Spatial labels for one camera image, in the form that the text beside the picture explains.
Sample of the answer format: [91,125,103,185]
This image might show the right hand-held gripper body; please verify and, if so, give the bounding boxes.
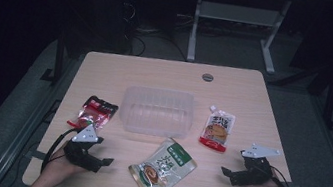
[229,140,281,187]

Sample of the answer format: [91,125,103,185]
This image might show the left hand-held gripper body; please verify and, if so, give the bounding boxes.
[60,120,107,174]

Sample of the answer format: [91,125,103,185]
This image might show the white and red snack packet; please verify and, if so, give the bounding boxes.
[196,104,238,154]

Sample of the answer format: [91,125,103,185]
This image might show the clear plastic container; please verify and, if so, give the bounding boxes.
[116,82,198,143]

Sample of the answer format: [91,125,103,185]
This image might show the person's left hand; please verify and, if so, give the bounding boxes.
[38,145,92,187]

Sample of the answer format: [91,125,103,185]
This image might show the green and white snack packet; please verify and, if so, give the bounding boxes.
[124,131,201,187]

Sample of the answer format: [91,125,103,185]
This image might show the grey round table grommet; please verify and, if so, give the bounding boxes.
[201,72,215,84]

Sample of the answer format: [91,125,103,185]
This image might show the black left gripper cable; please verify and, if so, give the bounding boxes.
[40,123,80,178]

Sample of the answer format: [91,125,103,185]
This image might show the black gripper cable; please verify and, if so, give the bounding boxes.
[40,123,80,178]
[265,164,298,187]

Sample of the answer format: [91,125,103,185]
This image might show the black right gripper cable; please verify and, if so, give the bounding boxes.
[265,164,298,187]

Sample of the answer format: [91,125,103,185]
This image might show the tangle of floor cables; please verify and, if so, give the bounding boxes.
[114,0,196,64]

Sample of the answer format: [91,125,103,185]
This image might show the white metal table frame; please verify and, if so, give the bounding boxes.
[185,0,292,76]

